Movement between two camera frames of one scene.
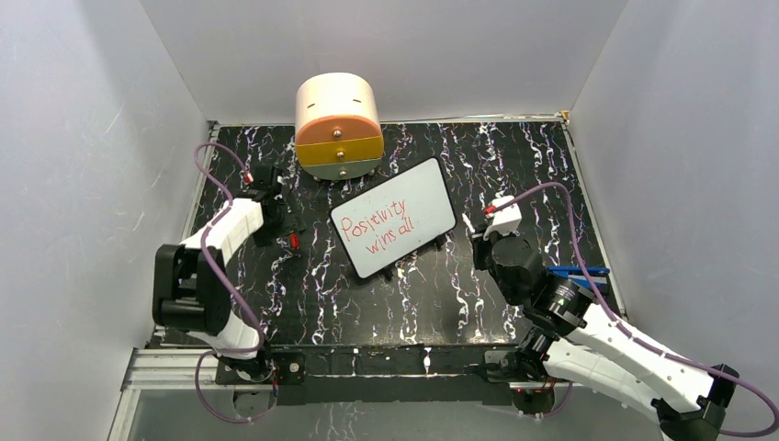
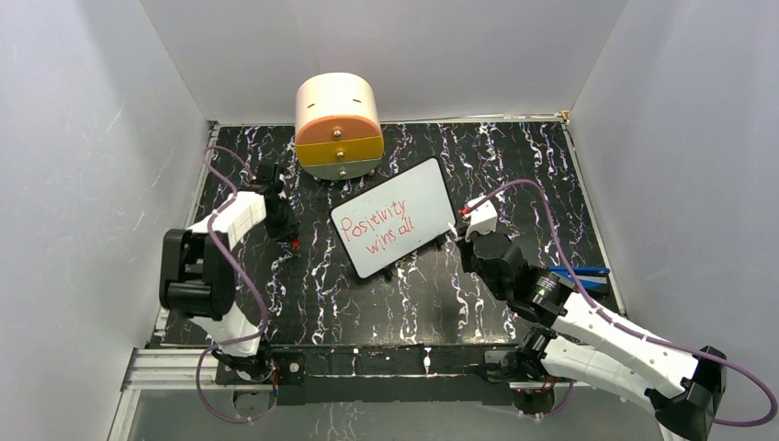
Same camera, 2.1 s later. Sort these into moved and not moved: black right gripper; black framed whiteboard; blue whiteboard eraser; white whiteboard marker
Moved: black right gripper; white whiteboard marker
Not moved: black framed whiteboard; blue whiteboard eraser
